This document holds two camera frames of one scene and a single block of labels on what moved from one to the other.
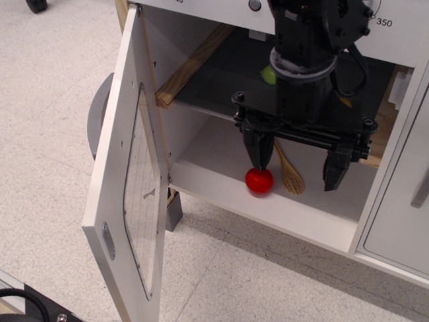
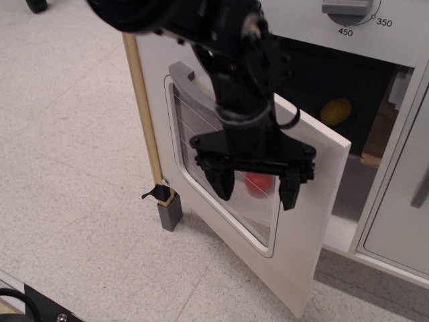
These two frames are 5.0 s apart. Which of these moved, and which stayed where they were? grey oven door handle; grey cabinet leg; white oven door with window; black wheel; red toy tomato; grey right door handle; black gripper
Moved: grey oven door handle; white oven door with window; black gripper
Stayed: red toy tomato; black wheel; grey right door handle; grey cabinet leg
